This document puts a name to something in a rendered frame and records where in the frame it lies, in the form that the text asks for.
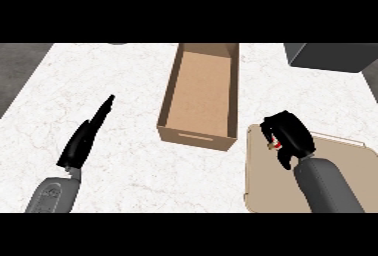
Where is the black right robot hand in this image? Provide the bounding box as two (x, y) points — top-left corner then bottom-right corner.
(258, 110), (317, 171)

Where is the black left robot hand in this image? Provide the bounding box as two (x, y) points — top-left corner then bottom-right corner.
(56, 94), (116, 170)

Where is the red and white cupcake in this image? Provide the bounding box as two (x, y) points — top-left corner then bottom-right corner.
(265, 134), (283, 151)

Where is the beige tray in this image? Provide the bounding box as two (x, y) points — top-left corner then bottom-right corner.
(243, 123), (378, 214)

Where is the brown cardboard box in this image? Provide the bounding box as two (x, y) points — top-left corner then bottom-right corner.
(154, 43), (240, 152)

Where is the dark grey appliance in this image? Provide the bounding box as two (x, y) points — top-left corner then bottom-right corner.
(281, 43), (378, 74)

